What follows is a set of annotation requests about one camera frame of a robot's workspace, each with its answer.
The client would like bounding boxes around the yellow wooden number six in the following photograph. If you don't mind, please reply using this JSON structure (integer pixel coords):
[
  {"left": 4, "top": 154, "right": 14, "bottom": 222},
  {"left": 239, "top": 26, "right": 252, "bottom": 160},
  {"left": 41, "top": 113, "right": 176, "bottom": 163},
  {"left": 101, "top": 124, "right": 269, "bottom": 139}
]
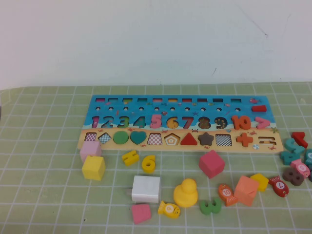
[{"left": 142, "top": 155, "right": 156, "bottom": 174}]

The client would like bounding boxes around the teal wooden heart piece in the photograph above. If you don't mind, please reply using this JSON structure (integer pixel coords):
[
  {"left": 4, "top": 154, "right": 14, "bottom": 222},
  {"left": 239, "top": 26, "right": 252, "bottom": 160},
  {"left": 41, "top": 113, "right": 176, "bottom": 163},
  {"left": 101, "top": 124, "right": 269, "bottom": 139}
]
[{"left": 129, "top": 131, "right": 148, "bottom": 146}]

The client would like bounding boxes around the wooden number shape puzzle board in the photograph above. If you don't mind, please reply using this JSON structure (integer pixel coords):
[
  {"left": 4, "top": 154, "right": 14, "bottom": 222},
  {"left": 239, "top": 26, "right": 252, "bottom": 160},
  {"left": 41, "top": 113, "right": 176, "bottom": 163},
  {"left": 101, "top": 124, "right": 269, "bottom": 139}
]
[{"left": 77, "top": 94, "right": 285, "bottom": 154}]

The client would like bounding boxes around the red wooden triangle piece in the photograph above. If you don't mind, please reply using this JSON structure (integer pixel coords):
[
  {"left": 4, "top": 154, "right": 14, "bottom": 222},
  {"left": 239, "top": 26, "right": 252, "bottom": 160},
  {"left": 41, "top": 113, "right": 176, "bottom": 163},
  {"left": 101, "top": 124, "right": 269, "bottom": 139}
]
[{"left": 180, "top": 133, "right": 198, "bottom": 146}]

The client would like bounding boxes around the green wooden circle piece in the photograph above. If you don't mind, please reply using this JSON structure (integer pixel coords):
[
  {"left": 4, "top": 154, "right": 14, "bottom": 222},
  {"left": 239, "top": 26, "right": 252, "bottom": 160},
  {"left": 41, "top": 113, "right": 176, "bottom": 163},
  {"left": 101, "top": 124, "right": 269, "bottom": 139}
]
[{"left": 113, "top": 131, "right": 129, "bottom": 145}]

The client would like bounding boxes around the brown wooden star piece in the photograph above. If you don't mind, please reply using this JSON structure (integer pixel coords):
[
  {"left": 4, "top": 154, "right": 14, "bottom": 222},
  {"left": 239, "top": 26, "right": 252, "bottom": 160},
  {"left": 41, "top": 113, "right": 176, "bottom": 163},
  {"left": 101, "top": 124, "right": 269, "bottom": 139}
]
[{"left": 197, "top": 132, "right": 215, "bottom": 146}]

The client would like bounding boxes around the pink wooden trapezoid piece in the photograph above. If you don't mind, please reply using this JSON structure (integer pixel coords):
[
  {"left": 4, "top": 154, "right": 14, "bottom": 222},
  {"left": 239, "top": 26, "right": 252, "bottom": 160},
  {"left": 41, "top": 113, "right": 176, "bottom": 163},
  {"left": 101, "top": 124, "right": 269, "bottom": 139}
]
[{"left": 131, "top": 203, "right": 152, "bottom": 225}]

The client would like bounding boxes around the yellow wooden pentagon piece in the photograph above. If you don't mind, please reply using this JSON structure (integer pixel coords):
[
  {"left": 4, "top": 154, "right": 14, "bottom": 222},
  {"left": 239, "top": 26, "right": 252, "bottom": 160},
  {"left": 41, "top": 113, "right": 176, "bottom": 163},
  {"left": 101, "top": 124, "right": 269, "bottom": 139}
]
[{"left": 250, "top": 173, "right": 270, "bottom": 193}]

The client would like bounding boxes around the yellow wooden equals sign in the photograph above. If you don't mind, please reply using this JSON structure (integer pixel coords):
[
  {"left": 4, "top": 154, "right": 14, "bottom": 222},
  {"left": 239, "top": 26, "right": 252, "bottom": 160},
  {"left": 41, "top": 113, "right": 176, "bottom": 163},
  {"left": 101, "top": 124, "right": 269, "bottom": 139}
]
[{"left": 121, "top": 150, "right": 140, "bottom": 167}]

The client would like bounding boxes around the light pink cube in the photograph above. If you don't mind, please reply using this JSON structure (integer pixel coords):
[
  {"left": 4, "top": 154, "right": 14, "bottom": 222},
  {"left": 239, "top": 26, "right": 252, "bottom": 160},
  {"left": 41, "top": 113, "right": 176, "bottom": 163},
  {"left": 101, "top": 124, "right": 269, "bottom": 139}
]
[{"left": 79, "top": 140, "right": 102, "bottom": 163}]

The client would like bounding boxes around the magenta cube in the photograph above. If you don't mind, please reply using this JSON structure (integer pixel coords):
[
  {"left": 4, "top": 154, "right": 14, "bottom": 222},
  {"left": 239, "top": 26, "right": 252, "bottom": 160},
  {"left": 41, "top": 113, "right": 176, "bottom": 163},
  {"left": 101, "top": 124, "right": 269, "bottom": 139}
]
[{"left": 198, "top": 149, "right": 226, "bottom": 179}]

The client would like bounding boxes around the white cube plug adapter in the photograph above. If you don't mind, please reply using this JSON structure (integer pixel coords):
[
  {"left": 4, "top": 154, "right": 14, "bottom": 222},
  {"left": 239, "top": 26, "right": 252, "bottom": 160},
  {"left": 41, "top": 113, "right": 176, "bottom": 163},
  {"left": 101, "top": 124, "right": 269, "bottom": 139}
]
[{"left": 126, "top": 175, "right": 161, "bottom": 203}]

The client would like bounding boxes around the yellow cube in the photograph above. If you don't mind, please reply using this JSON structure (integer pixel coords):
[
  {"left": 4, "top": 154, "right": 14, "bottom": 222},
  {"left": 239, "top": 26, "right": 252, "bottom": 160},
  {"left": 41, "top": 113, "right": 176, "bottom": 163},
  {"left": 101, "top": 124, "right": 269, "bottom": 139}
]
[{"left": 81, "top": 155, "right": 106, "bottom": 181}]

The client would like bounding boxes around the yellow rubber duck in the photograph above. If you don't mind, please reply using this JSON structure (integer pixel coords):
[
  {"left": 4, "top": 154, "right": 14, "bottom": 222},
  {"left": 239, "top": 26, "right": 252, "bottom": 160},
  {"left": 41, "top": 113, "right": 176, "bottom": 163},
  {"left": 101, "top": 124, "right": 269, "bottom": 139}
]
[{"left": 173, "top": 178, "right": 198, "bottom": 208}]

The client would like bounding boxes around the orange wooden plus sign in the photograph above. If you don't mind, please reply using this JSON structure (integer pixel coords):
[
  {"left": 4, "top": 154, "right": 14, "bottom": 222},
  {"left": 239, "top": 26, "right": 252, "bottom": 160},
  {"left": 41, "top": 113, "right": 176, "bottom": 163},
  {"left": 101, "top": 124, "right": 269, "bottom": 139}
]
[{"left": 235, "top": 133, "right": 254, "bottom": 148}]

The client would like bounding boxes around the yellow wooden fish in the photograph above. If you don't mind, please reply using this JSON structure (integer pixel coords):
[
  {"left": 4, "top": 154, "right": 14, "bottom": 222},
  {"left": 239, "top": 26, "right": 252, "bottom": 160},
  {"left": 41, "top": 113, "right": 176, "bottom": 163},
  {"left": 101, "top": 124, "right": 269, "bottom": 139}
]
[{"left": 157, "top": 200, "right": 181, "bottom": 219}]

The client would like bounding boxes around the green wooden number three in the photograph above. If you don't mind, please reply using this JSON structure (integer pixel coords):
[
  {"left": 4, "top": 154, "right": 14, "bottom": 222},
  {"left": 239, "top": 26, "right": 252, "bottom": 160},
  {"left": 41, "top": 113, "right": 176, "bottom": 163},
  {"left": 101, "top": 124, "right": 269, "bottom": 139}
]
[{"left": 199, "top": 197, "right": 222, "bottom": 215}]

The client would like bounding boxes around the orange wooden fish number ten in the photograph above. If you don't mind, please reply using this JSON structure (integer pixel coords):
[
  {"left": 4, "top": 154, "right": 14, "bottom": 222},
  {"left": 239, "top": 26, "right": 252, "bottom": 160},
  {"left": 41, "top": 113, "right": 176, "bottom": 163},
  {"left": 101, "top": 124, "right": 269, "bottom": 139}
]
[{"left": 217, "top": 183, "right": 238, "bottom": 207}]

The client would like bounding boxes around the pink wooden greater-than sign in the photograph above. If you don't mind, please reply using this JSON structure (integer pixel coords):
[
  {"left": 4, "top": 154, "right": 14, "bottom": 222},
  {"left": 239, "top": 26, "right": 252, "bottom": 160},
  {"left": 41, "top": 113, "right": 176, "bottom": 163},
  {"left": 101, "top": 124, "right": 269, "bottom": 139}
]
[{"left": 254, "top": 117, "right": 271, "bottom": 130}]

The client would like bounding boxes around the salmon orange cube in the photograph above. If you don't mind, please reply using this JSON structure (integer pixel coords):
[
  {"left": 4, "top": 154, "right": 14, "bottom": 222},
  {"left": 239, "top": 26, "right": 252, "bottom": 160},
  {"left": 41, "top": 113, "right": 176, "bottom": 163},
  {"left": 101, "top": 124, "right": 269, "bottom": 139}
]
[{"left": 233, "top": 175, "right": 260, "bottom": 207}]

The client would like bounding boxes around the green grid pattern table mat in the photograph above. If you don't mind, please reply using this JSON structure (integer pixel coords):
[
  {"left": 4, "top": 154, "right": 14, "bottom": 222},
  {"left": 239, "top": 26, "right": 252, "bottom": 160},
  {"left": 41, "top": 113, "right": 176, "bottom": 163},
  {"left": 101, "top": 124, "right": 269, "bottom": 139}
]
[{"left": 0, "top": 81, "right": 312, "bottom": 234}]

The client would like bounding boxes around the teal wooden number four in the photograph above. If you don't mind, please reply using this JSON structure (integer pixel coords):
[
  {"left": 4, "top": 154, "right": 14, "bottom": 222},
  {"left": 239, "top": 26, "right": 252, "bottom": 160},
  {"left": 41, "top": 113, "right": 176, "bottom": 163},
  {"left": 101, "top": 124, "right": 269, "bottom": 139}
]
[{"left": 279, "top": 150, "right": 302, "bottom": 164}]

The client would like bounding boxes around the teal wooden number two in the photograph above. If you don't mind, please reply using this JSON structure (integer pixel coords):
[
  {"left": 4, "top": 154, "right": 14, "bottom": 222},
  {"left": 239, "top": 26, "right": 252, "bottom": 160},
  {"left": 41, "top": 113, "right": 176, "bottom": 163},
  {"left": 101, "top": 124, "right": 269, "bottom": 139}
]
[{"left": 284, "top": 137, "right": 305, "bottom": 154}]

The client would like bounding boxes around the red wooden fish number seven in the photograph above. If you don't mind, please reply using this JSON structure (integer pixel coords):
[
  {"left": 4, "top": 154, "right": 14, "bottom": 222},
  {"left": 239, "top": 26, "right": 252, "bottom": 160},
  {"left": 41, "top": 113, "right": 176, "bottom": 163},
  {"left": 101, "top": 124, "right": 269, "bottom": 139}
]
[{"left": 268, "top": 175, "right": 289, "bottom": 199}]

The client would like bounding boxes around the brown wooden number eight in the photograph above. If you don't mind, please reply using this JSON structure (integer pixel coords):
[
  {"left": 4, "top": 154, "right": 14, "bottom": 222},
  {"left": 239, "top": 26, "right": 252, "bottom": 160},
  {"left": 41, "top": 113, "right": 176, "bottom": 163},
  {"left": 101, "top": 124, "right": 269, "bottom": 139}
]
[{"left": 282, "top": 168, "right": 305, "bottom": 187}]

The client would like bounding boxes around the pink wooden fish number five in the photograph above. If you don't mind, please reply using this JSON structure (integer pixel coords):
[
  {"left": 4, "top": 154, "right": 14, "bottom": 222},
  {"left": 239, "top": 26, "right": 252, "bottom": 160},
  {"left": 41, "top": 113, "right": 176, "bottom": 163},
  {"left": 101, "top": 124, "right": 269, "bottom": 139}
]
[{"left": 290, "top": 159, "right": 312, "bottom": 177}]

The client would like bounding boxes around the teal wooden fish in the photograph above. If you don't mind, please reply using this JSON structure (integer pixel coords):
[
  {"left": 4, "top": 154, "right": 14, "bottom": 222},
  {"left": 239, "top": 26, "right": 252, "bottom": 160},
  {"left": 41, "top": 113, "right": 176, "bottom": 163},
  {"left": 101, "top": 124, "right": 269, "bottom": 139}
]
[{"left": 304, "top": 149, "right": 312, "bottom": 170}]

